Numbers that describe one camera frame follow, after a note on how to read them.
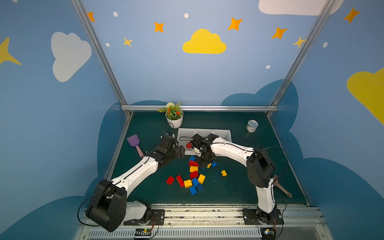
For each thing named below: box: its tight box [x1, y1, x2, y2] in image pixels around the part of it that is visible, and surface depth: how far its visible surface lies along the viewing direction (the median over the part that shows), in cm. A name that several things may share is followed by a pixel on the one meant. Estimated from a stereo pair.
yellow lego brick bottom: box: [183, 179, 193, 189], surface depth 85 cm
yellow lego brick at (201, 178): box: [198, 174, 206, 185], surface depth 87 cm
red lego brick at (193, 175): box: [189, 170, 199, 180], surface depth 89 cm
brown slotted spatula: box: [273, 174, 293, 198], surface depth 85 cm
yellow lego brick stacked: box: [189, 165, 199, 173], surface depth 92 cm
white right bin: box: [212, 129, 233, 144], surface depth 103 cm
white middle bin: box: [195, 128, 214, 138], surface depth 103 cm
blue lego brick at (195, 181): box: [191, 177, 200, 187], surface depth 86 cm
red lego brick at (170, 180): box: [166, 176, 175, 185], surface depth 88 cm
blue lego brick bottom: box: [189, 185, 197, 196], surface depth 84 cm
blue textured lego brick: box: [195, 184, 204, 192], surface depth 84 cm
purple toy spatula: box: [127, 134, 144, 158], surface depth 104 cm
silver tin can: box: [246, 119, 259, 133], surface depth 110 cm
